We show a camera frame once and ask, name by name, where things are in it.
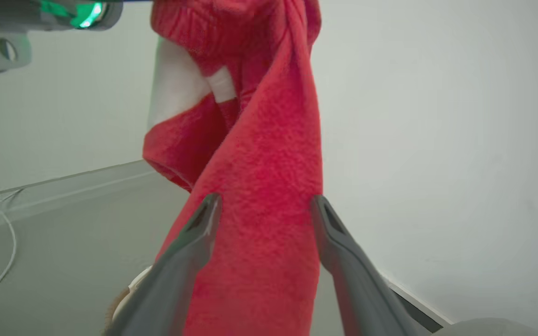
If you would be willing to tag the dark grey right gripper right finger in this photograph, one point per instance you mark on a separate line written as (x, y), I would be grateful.
(357, 289)

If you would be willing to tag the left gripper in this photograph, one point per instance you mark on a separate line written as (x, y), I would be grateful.
(63, 14)

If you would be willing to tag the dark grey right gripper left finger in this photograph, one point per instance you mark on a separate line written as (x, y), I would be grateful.
(175, 280)

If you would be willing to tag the red and white garment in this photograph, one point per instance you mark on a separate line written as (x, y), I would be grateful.
(259, 186)

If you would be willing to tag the white basket with brown rim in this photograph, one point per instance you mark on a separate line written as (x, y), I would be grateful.
(136, 280)

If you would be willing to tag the white baseboard with black gap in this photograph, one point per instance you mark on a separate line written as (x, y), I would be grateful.
(414, 303)

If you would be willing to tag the grey wall baseboard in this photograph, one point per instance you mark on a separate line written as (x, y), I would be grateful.
(63, 191)

